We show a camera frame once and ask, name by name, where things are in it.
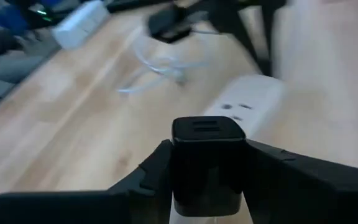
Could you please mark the black dual USB charger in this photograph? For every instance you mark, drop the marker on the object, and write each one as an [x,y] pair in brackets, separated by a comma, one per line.
[208,161]

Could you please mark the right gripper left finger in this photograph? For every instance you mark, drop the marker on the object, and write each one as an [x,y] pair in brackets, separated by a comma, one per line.
[89,208]

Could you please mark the white square power strip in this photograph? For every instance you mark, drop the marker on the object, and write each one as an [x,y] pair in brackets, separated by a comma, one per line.
[259,93]

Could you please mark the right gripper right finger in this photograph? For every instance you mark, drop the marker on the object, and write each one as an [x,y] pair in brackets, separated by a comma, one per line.
[306,193]

